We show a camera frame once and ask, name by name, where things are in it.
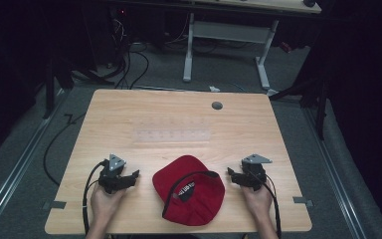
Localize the red baseball cap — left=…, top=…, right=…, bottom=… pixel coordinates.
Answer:
left=151, top=154, right=226, bottom=227

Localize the black metal stand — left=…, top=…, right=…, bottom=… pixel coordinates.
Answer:
left=268, top=75, right=330, bottom=141
left=42, top=54, right=76, bottom=120

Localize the metal floor rail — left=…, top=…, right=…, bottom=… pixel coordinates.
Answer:
left=302, top=105, right=368, bottom=239
left=0, top=87, right=72, bottom=233

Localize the white metal frame desk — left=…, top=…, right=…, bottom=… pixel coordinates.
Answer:
left=182, top=0, right=322, bottom=92

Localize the black floor cable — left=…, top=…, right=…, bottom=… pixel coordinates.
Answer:
left=42, top=112, right=88, bottom=187

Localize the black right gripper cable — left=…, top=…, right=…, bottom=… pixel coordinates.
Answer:
left=248, top=169, right=283, bottom=239

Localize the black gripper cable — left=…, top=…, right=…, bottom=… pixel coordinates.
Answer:
left=248, top=169, right=283, bottom=239
left=82, top=159, right=109, bottom=236

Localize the person's left hand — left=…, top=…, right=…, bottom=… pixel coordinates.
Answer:
left=90, top=181, right=127, bottom=230

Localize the gray tape piece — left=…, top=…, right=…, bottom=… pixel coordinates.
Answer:
left=42, top=200, right=68, bottom=211
left=292, top=195, right=314, bottom=207

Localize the person's right hand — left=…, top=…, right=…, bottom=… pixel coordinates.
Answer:
left=240, top=184, right=275, bottom=221

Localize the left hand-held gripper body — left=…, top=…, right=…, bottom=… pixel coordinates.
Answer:
left=97, top=153, right=137, bottom=195

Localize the bundle of black cables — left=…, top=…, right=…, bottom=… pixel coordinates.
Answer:
left=107, top=14, right=151, bottom=91

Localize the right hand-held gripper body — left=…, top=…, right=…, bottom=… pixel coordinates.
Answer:
left=239, top=153, right=274, bottom=192

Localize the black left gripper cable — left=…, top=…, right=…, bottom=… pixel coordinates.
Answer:
left=82, top=159, right=109, bottom=236

